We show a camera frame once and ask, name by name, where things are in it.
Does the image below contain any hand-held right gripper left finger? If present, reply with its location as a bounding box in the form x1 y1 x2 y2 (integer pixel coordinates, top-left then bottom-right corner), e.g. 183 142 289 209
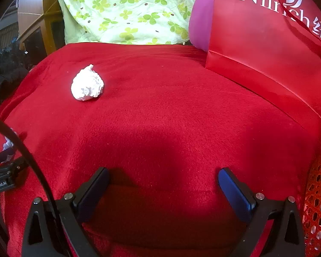
21 167 110 257

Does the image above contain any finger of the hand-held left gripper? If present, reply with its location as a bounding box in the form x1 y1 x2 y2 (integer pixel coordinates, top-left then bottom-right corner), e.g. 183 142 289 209
0 149 16 164

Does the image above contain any red mesh plastic basket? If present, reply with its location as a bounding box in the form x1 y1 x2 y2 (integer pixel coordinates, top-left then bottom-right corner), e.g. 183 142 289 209
301 139 321 257

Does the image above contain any white tissue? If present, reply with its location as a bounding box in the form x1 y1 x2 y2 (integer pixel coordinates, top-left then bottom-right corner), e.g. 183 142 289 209
70 64 105 102

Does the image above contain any small white paper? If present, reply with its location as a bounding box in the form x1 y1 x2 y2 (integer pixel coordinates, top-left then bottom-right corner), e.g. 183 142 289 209
3 128 19 150

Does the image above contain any green clover print quilt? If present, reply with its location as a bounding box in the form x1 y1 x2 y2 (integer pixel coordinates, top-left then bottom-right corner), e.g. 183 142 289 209
57 0 212 45

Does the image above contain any pink pillow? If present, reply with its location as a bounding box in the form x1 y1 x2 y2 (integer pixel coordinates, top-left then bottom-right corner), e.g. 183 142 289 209
189 0 217 52

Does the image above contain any red fleece blanket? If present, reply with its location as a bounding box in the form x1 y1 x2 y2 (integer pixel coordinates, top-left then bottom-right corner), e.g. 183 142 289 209
0 43 321 257

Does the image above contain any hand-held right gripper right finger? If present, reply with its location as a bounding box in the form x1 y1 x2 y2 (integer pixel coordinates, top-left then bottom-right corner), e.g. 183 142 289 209
218 167 307 257

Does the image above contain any red paper gift bag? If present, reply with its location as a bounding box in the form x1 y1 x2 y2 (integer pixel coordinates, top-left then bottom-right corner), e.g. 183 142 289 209
205 0 321 131

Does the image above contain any black cable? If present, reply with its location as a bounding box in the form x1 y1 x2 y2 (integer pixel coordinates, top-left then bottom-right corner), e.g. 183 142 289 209
0 115 78 257

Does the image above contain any black padded jacket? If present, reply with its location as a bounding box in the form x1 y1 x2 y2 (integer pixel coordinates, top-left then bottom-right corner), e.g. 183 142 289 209
0 36 35 113

